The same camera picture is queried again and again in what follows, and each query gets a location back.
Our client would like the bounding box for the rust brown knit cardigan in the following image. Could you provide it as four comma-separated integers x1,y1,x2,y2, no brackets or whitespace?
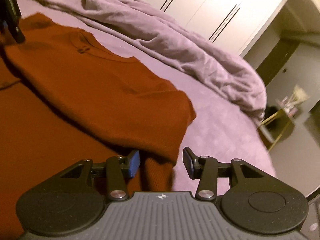
1,13,196,239

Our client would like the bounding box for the lilac fleece bed sheet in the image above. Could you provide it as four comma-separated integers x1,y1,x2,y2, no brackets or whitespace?
18,0,275,192

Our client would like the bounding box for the yellow-legged side table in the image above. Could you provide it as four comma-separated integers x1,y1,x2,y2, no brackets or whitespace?
257,106,295,151

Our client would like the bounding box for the crumpled lilac duvet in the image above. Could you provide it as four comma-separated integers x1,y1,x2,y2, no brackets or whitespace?
36,0,267,122

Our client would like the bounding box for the paper-wrapped flower bouquet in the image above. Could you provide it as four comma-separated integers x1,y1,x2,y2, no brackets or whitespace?
276,85,310,118

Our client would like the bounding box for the dark door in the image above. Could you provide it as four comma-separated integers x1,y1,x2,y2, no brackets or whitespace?
256,38,299,86

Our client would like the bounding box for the white wardrobe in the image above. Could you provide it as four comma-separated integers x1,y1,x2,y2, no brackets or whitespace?
145,0,287,56

